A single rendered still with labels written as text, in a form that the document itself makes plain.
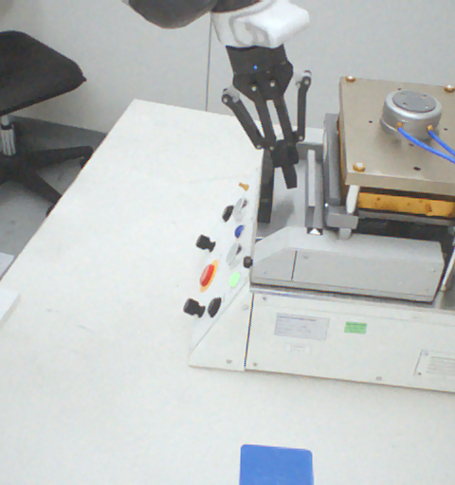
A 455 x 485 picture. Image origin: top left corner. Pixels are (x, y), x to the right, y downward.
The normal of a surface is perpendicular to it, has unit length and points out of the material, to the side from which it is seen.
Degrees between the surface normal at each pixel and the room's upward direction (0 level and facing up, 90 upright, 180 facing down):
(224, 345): 90
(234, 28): 97
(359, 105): 0
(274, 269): 90
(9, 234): 0
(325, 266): 90
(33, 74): 13
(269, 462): 0
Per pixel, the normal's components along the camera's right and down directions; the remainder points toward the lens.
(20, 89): 0.37, -0.50
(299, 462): 0.07, -0.78
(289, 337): -0.08, 0.62
